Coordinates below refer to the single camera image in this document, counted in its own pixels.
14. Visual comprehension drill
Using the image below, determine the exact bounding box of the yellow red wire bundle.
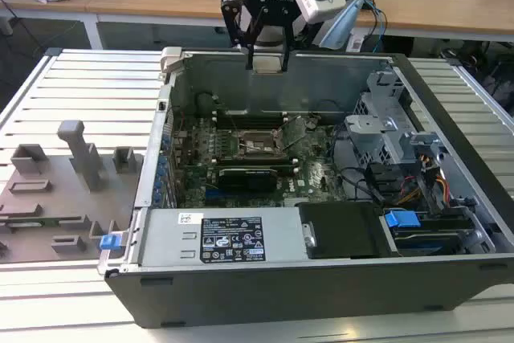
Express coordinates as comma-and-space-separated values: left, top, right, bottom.
401, 174, 449, 206

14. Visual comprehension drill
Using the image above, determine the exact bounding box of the CPU socket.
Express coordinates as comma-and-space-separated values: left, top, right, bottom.
237, 129, 289, 160

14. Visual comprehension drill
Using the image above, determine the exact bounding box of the silver metal drive cage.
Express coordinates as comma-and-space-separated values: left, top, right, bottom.
344, 71, 447, 167

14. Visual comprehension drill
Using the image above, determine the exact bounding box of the green motherboard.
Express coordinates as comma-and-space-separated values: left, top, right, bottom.
170, 112, 350, 210

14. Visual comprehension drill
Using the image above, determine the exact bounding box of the blue cable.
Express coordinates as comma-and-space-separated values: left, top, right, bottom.
361, 0, 389, 53

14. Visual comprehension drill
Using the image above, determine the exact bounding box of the silver square CPU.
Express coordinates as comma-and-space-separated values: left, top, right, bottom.
252, 55, 284, 76

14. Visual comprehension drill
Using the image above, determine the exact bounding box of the light wooden desk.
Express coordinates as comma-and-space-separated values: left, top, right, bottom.
0, 0, 514, 45

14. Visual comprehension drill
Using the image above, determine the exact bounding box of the black plastic shroud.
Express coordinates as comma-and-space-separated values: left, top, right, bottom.
299, 202, 397, 260

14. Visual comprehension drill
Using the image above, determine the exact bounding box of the grey case release handle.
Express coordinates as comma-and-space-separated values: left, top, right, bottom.
159, 46, 186, 75

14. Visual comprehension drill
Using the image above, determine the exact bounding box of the small white box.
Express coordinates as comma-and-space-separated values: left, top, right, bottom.
345, 33, 365, 53

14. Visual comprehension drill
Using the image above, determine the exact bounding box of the blue case latch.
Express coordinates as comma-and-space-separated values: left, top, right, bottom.
99, 233, 121, 251

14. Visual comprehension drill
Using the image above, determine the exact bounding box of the grey parts rack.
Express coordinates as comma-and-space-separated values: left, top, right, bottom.
0, 120, 145, 266

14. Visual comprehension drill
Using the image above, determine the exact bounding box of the black open PC case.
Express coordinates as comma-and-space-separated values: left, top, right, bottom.
98, 46, 514, 330

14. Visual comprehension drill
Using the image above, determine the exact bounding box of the blue expansion slot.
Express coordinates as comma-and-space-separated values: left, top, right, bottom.
204, 194, 242, 206

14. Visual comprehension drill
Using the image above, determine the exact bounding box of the black graphics card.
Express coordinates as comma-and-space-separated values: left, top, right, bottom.
218, 165, 279, 194

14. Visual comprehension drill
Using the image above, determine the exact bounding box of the hard disk in blue carrier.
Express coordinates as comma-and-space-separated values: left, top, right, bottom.
383, 209, 477, 258

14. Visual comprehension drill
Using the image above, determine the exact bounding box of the green RAM stick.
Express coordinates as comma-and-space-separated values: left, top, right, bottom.
0, 218, 81, 229

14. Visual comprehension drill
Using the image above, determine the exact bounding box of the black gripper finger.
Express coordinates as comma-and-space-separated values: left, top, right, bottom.
279, 23, 292, 73
220, 0, 267, 71

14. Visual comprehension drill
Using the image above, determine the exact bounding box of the silver power supply with label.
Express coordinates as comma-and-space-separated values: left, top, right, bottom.
138, 208, 312, 267

